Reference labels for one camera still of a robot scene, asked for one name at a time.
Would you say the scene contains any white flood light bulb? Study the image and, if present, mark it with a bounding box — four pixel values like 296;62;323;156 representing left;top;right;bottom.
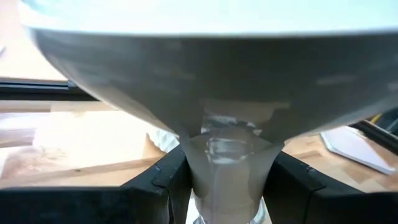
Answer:
18;0;398;224

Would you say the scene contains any white textured mug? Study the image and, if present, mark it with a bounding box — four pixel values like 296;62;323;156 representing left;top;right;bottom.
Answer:
146;127;181;153

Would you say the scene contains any tan desk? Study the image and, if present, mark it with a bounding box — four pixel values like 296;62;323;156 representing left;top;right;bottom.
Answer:
0;0;68;82

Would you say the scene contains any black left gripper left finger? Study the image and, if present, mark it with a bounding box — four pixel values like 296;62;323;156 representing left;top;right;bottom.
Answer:
0;144;193;224

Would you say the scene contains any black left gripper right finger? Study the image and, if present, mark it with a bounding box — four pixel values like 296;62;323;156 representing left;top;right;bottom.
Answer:
262;151;398;224

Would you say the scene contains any chrome lamp socket base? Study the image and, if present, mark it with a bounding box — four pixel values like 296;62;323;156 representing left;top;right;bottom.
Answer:
191;198;268;224

